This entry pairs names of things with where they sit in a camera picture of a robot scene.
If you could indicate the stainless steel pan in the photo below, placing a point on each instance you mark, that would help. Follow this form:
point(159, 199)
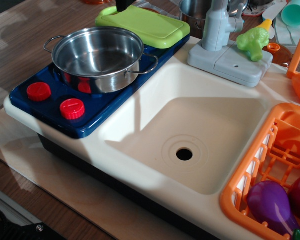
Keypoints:
point(100, 60)

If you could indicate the green plastic cutting board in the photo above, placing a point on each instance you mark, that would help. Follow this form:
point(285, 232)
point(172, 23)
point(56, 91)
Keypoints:
point(154, 29)

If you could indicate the green toy broccoli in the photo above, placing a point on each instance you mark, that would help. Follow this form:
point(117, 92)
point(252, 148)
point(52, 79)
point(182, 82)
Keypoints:
point(254, 40)

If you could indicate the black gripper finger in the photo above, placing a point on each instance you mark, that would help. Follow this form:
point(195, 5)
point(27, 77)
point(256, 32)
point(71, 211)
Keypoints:
point(122, 5)

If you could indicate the white plastic spatula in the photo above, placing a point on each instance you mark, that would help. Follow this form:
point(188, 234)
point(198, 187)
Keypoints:
point(273, 10)

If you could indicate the steel pot behind faucet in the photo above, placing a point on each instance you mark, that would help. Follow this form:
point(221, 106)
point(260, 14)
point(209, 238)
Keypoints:
point(194, 12)

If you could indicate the blue toy stove top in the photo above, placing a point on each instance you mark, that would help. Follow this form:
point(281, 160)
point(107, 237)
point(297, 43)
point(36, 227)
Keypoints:
point(98, 107)

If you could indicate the red stove knob left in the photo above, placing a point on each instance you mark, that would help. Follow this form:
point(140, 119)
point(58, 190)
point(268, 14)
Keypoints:
point(39, 91)

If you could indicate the teal plastic cup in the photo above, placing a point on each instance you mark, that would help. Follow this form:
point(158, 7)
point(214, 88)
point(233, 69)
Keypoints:
point(291, 13)

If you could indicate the red stove knob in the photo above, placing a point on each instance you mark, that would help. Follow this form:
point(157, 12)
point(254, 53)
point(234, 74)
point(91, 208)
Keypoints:
point(39, 91)
point(72, 109)

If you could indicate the orange dish rack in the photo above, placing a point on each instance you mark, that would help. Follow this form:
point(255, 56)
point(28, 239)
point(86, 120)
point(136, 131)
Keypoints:
point(274, 155)

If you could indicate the cream toy sink unit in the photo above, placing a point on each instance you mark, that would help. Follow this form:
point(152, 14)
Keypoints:
point(177, 141)

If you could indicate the purple toy eggplant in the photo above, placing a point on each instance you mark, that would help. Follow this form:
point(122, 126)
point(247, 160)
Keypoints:
point(268, 202)

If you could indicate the orange plastic lid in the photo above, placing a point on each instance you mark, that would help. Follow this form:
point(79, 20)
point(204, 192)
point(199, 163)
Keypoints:
point(280, 54)

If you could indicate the grey toy faucet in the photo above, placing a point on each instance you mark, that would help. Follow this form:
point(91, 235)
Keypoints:
point(218, 55)

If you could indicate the red stove knob right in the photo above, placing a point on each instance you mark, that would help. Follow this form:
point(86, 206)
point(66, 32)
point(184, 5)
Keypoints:
point(72, 109)

